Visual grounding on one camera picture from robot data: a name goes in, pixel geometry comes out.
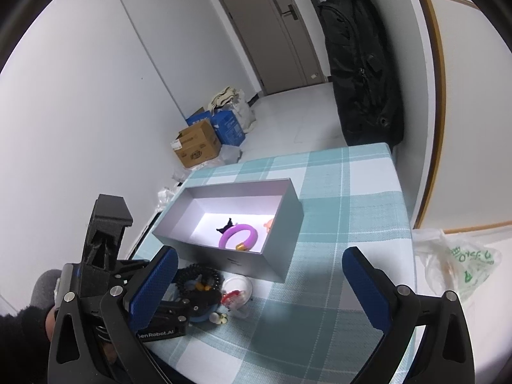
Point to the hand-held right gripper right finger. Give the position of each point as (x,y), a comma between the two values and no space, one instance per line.
(366,288)

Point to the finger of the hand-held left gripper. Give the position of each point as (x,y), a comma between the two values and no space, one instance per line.
(200,306)

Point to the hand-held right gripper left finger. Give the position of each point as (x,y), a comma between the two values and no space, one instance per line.
(154,284)

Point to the small white yellow charm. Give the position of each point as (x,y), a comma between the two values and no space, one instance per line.
(219,319)

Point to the red frilly hair accessory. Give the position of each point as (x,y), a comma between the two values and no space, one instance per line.
(231,299)

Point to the white pin badge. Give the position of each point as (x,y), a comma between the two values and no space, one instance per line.
(240,284)

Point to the grey cardboard box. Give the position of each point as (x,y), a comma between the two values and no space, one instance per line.
(256,266)

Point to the person's left forearm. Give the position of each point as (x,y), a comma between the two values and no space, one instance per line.
(20,336)

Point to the crumpled clear plastic wrap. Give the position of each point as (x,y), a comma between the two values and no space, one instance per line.
(230,154)
(166,198)

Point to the teal checked tablecloth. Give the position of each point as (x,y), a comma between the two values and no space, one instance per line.
(340,208)

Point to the grey cloth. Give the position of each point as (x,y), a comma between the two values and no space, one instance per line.
(44,286)

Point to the green print plastic bag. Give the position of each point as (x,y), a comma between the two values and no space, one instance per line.
(460,264)

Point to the pink toy figure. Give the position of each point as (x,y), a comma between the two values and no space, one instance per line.
(270,224)

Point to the brown cardboard box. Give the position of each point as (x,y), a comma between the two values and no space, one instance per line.
(196,144)

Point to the blue cardboard box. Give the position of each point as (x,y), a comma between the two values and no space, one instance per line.
(230,128)

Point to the beige canvas tote bag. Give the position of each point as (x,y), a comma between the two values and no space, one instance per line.
(224,98)

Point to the white plastic bag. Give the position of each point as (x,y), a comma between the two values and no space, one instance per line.
(246,116)

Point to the white wardrobe with wood trim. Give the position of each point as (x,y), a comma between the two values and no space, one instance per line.
(472,108)

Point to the large black bag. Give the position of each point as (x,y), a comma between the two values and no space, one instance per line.
(360,68)

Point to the grey room door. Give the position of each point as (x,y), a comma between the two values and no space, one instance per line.
(260,28)

